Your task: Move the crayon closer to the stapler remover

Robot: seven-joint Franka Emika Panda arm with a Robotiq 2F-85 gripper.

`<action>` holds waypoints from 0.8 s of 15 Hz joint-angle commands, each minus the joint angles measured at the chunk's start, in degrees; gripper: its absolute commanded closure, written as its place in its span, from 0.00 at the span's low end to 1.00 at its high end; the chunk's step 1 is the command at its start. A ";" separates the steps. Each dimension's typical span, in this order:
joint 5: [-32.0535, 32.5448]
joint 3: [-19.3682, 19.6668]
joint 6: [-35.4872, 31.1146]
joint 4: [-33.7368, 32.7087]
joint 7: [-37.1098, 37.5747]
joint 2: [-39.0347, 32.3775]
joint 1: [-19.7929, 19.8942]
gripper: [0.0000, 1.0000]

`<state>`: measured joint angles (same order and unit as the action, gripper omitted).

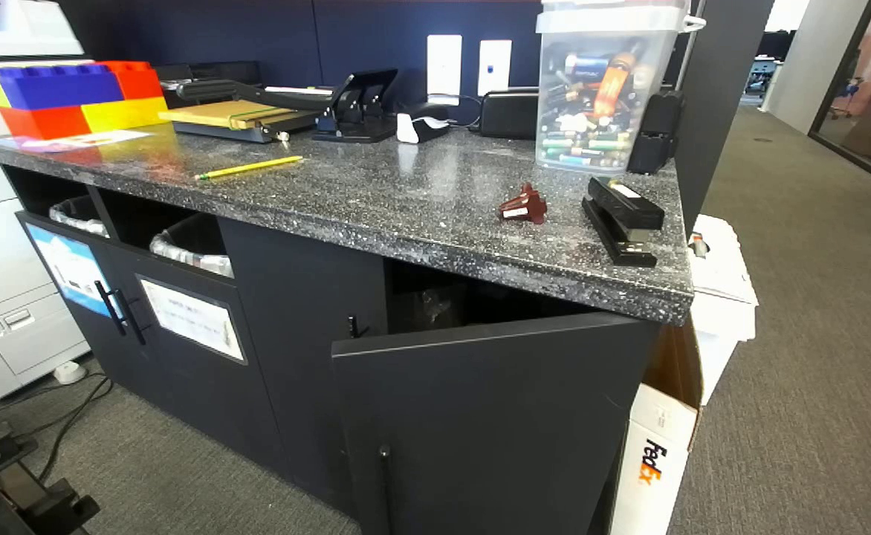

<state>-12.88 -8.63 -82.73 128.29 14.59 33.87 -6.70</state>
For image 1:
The red staple remover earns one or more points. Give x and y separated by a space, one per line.
525 206

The black stapler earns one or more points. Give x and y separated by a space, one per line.
620 210

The white black tape dispenser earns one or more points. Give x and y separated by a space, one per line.
421 127

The black cabinet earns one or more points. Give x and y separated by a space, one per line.
294 329

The open black cabinet door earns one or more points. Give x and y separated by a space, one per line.
483 426

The black rectangular box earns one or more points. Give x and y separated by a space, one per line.
507 115

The black paper tray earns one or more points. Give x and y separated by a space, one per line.
256 127

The clear plastic storage container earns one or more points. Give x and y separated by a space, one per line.
602 91

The black pouch beside container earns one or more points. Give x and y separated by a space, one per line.
657 130

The white FedEx cardboard box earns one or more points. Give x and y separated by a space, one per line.
697 366

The yellow building block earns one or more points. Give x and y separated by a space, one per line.
125 115

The orange building block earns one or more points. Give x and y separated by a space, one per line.
138 80

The blue white door label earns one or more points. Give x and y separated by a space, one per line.
71 268

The red building block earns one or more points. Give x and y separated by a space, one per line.
49 123

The blue building block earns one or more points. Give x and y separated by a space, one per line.
57 84

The white office printer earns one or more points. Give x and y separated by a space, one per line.
3 256

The black robot stand base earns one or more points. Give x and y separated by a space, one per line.
8 487

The tall white wall sign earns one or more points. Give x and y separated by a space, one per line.
444 66

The white wall sign blue dot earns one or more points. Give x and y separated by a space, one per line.
495 66

